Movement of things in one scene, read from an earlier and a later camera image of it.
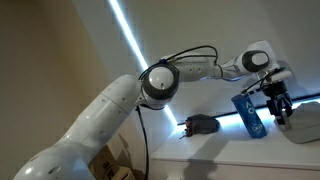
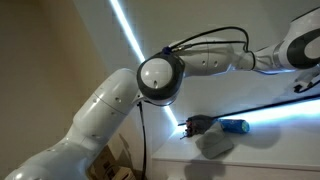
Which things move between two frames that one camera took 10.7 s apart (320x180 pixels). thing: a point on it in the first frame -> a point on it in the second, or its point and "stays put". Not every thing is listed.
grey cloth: x=303 y=125 -> x=214 y=142
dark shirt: x=197 y=124 stays put
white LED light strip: x=137 y=51 stays put
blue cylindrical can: x=249 y=116 -> x=235 y=125
